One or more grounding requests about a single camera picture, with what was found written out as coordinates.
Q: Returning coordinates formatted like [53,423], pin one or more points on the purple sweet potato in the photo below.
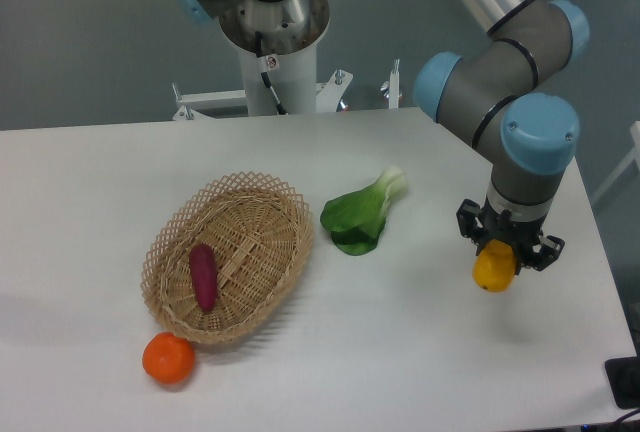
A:
[203,270]

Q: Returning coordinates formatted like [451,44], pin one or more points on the orange fruit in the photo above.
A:
[168,359]

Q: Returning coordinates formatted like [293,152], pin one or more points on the woven wicker basket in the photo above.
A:
[261,231]

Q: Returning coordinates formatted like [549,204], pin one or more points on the white metal frame right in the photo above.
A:
[621,176]

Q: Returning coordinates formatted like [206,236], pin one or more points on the yellow mango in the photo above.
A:
[495,267]

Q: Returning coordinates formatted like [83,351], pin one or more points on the green bok choy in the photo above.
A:
[356,220]

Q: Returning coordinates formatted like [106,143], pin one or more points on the black device at table edge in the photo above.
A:
[623,378]

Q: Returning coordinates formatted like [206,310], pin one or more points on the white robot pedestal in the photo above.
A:
[276,45]

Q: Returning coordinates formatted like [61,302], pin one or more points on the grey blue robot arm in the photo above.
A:
[490,102]

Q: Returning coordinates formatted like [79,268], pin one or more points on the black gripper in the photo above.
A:
[532,250]

